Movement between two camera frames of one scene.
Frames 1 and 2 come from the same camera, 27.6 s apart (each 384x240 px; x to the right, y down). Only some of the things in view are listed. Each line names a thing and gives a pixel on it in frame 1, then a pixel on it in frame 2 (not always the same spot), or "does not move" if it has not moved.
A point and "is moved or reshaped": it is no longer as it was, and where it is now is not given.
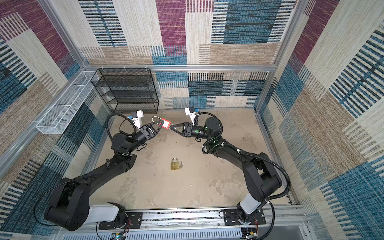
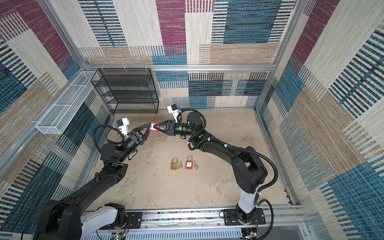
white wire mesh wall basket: x=55 y=120 does not move
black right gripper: x=185 y=125 -> x=171 y=129
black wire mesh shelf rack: x=127 y=90 does not move
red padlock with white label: x=166 y=124 is moved or reshaped
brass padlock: x=175 y=164 does not move
